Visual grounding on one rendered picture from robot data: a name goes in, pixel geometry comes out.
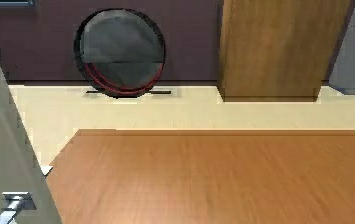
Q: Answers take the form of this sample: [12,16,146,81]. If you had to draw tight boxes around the brown wooden cabinet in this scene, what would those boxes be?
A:
[217,0,355,103]

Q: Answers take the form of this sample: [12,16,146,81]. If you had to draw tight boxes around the silver door handle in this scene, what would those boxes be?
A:
[0,191,38,224]

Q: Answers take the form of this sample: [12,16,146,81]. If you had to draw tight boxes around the round black red-rimmed mirror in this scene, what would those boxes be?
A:
[73,8,173,99]

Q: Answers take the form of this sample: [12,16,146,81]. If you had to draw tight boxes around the grey framed window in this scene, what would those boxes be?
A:
[0,0,36,8]

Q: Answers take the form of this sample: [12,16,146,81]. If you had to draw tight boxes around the grey-green room door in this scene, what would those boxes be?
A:
[0,29,63,224]

